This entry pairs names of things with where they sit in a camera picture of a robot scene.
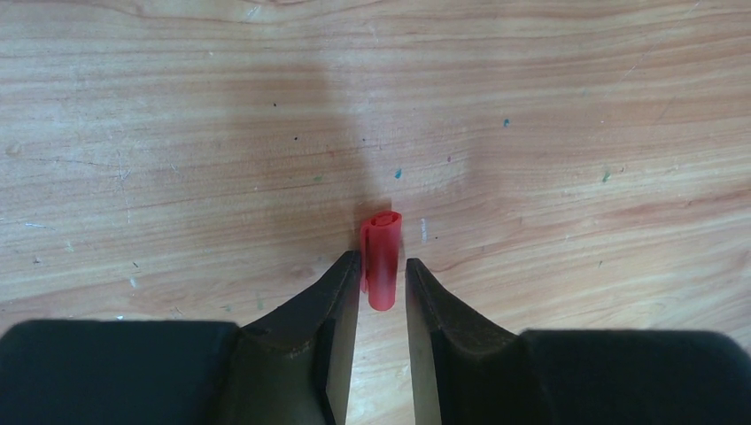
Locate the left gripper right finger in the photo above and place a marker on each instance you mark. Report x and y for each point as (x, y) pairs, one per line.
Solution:
(468, 370)

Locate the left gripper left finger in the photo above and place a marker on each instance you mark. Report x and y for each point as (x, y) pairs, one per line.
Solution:
(291, 366)

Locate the red marker cap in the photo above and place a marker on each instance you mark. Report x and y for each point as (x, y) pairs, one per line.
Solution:
(379, 248)

